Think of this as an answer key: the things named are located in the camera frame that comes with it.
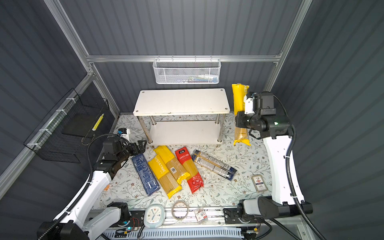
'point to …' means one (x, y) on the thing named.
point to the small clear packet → (200, 215)
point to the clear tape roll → (172, 210)
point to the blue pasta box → (145, 174)
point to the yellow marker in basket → (94, 127)
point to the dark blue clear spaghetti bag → (213, 164)
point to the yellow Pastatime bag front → (164, 177)
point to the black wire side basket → (59, 137)
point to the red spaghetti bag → (195, 181)
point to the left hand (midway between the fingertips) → (138, 142)
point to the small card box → (259, 183)
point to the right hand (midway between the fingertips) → (240, 118)
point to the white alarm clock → (154, 216)
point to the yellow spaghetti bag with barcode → (172, 164)
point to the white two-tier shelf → (182, 117)
